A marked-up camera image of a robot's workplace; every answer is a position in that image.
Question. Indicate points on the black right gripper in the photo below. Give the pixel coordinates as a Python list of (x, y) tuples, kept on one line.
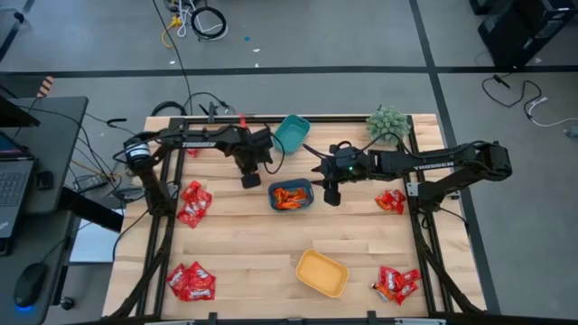
[(347, 169)]

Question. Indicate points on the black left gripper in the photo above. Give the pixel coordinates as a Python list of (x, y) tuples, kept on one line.
[(262, 144)]

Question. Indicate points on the red candy packets mid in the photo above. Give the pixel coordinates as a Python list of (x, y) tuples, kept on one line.
[(299, 195)]

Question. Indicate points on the light teal plastic bin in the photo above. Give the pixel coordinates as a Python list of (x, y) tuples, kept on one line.
[(291, 137)]

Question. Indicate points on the dark teal plastic bin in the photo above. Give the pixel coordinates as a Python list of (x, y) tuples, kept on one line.
[(291, 182)]

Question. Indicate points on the yellow plastic bin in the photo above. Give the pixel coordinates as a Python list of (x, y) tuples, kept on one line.
[(321, 274)]

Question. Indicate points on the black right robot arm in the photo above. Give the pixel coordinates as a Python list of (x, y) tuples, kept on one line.
[(433, 166)]

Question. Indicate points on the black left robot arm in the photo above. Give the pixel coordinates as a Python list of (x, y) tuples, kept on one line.
[(198, 144)]

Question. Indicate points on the artificial green potted plant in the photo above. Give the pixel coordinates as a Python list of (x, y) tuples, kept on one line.
[(388, 126)]

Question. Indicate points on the black power adapter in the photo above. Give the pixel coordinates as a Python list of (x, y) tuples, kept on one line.
[(90, 182)]

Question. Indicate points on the black desk leg beam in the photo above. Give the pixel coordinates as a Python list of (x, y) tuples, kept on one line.
[(95, 212)]

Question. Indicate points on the dark grey desk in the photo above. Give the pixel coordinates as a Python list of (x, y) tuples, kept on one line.
[(58, 135)]

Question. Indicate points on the small black desk device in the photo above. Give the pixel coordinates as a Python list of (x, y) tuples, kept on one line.
[(44, 180)]

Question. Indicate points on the orange black striped marker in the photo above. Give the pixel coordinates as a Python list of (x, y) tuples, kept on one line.
[(45, 86)]

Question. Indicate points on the black equipment cabinet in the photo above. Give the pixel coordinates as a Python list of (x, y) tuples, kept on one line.
[(519, 31)]

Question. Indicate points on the black castor wheel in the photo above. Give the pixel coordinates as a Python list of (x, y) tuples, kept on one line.
[(68, 303)]

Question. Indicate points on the grey open laptop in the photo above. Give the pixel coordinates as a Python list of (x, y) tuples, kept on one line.
[(13, 185)]

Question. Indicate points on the small grey floor object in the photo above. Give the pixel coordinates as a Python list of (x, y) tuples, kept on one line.
[(572, 131)]

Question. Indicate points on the black computer mouse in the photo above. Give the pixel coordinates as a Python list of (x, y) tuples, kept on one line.
[(29, 284)]

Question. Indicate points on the black aluminium table frame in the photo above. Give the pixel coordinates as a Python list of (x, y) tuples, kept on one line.
[(316, 119)]

